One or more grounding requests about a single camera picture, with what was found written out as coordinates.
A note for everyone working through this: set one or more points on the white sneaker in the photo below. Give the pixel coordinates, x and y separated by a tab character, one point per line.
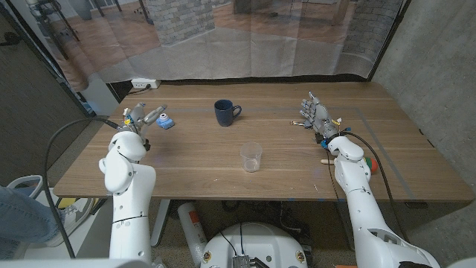
72	217

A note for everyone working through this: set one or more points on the clear plastic cup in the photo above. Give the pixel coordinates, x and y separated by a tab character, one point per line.
251	158

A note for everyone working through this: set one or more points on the blue toy camera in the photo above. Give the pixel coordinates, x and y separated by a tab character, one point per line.
165	122

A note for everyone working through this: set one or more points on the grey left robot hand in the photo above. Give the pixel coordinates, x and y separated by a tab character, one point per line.
135	121

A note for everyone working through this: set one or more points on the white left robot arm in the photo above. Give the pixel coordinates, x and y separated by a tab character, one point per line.
130	193

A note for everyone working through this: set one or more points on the wooden maraca with red-green head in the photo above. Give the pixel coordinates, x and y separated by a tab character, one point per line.
372	165

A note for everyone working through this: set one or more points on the navy blue mug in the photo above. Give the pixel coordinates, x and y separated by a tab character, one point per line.
224	113

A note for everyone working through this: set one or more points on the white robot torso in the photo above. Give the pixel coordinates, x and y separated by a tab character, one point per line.
256	243

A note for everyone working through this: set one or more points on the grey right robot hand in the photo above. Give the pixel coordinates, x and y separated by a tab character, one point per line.
320	117

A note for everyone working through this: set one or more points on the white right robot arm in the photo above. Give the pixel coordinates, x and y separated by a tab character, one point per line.
362	208

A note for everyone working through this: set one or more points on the white power strip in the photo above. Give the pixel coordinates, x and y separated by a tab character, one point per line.
143	83

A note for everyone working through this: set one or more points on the person's leg in jeans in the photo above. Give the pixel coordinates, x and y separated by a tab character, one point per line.
26	219

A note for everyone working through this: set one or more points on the printed room backdrop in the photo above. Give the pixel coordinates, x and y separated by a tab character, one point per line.
238	48

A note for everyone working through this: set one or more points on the white cylinder with orange label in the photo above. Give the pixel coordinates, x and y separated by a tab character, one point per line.
191	227

